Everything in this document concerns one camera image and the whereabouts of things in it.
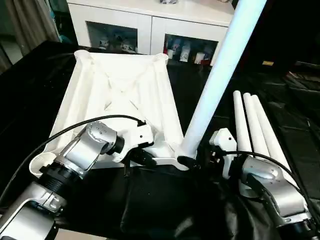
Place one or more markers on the white plastic table leg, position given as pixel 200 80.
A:
pixel 240 120
pixel 255 120
pixel 267 130
pixel 220 62

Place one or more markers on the white plastic table top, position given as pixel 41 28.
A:
pixel 120 75

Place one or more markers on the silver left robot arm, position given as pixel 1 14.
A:
pixel 85 147

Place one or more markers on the red item in cabinet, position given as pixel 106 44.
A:
pixel 165 47

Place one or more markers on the small yellow label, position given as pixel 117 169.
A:
pixel 268 63

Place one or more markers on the white cabinet with glass doors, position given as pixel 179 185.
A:
pixel 150 25

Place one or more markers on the dark cabinet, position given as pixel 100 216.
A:
pixel 287 30

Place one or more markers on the small patterned ornament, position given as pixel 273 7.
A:
pixel 169 2

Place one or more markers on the grey curtain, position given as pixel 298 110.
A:
pixel 30 22

